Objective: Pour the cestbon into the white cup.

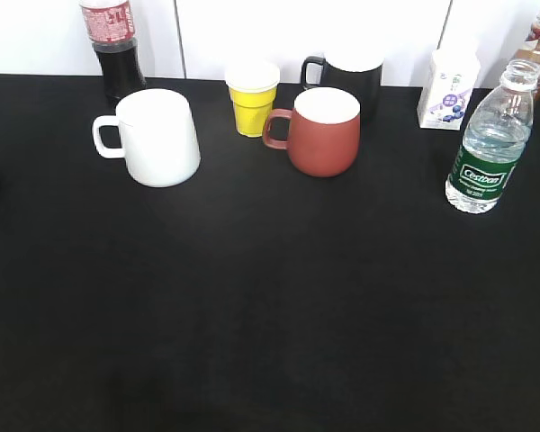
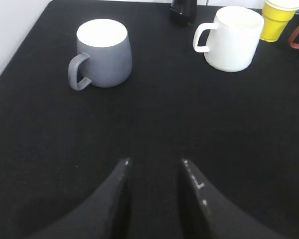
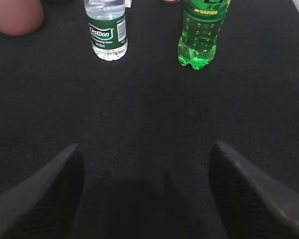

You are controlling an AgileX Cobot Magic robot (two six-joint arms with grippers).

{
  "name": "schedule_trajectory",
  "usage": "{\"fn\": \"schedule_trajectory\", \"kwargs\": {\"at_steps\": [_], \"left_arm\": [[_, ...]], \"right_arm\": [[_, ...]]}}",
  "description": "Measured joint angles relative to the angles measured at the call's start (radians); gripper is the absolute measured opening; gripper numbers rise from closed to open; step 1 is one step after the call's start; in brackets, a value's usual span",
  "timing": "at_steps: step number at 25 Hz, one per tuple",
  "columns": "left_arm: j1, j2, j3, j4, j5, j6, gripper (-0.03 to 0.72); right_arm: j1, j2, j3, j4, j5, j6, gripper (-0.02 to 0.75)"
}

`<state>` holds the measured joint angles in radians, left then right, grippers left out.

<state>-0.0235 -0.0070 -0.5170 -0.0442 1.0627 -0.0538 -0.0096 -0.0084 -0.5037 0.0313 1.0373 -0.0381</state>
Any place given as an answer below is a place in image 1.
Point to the white ceramic mug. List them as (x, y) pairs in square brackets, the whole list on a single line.
[(153, 131)]

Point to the clear water bottle green label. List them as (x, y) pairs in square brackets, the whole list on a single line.
[(494, 140)]

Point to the yellow paper cup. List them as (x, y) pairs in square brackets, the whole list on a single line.
[(252, 89)]

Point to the red ceramic mug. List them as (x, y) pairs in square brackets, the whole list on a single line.
[(324, 131)]

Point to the black ceramic mug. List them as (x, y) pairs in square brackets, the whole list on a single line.
[(358, 72)]

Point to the white blueberry milk carton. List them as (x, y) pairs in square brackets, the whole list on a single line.
[(444, 98)]

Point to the cola bottle red label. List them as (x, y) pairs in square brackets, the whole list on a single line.
[(111, 30)]

